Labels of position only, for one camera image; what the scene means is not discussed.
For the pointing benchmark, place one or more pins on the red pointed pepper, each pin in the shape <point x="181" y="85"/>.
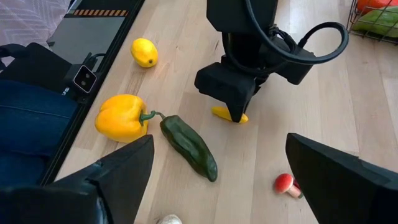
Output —
<point x="373" y="3"/>

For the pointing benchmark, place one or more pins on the white garlic bulb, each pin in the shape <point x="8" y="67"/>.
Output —
<point x="169" y="220"/>

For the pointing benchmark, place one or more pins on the small yellow chili pepper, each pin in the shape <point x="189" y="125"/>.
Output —
<point x="221" y="112"/>

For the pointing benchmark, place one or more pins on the table-level camera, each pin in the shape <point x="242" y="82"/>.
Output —
<point x="84" y="78"/>

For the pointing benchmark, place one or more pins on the dark green poblano pepper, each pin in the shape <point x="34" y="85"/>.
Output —
<point x="188" y="146"/>

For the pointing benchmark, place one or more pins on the red-capped mushroom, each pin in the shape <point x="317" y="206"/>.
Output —
<point x="283" y="183"/>

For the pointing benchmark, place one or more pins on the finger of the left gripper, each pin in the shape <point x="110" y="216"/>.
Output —
<point x="237" y="112"/>

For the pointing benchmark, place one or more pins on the black bag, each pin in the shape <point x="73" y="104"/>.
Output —
<point x="34" y="65"/>

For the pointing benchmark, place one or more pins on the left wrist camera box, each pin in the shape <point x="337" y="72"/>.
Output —
<point x="295" y="67"/>

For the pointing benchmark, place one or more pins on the person's leg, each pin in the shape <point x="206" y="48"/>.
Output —
<point x="31" y="124"/>

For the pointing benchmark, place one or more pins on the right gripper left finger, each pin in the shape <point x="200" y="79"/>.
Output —
<point x="109" y="189"/>

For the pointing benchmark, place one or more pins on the yellow lemon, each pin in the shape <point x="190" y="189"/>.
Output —
<point x="144" y="52"/>

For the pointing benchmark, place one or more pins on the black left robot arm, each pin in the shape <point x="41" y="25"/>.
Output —
<point x="242" y="15"/>

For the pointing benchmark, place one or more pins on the yellow bell pepper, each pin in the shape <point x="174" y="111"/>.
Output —
<point x="119" y="119"/>

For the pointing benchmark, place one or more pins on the black table frame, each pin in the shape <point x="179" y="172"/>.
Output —
<point x="69" y="141"/>

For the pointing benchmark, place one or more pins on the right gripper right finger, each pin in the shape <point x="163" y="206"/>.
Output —
<point x="342" y="189"/>

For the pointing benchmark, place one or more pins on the black hazard-striped panel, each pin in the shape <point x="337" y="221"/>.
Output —
<point x="90" y="34"/>

